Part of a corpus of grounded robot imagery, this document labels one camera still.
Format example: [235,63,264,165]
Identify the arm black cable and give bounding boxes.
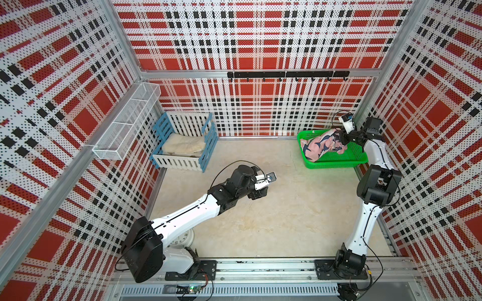
[331,110,355,129]
[208,159,261,191]

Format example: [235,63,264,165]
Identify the blue and white slatted crate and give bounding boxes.
[150,112,218,173]

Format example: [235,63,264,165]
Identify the green circuit board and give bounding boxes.
[176,285,203,295]

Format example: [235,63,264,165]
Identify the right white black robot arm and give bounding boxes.
[333,114,402,278]

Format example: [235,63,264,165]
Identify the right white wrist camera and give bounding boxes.
[338,113,356,134]

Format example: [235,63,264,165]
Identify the black wall hook rail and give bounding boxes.
[227,70,350,80]

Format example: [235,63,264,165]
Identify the beige folded towel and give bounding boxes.
[161,133,206,158]

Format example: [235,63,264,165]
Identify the green plastic basket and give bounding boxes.
[297,129,369,169]

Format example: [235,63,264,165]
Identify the white twin bell alarm clock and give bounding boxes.
[169,229,195,249]

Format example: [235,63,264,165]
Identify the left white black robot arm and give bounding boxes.
[120,165,277,283]

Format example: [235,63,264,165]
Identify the white wire mesh shelf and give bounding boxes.
[93,82,161,161]

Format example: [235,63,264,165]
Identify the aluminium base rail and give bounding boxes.
[105,257,431,300]

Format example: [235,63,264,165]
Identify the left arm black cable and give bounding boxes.
[208,159,261,191]

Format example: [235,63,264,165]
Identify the pink shark print shorts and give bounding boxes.
[300,129,348,163]

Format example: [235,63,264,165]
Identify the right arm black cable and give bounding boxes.
[331,110,355,129]

